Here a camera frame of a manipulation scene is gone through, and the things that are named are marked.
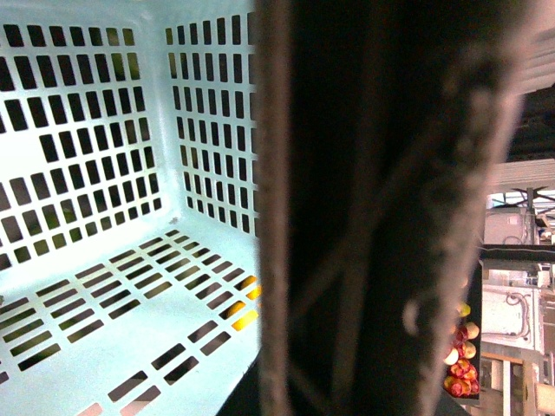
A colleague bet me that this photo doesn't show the light blue plastic basket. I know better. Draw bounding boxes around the light blue plastic basket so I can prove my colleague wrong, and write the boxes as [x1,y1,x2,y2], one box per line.
[1,1,261,415]

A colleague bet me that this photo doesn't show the brown basket handle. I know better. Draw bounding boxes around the brown basket handle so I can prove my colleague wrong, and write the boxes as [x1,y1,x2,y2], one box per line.
[255,1,541,415]

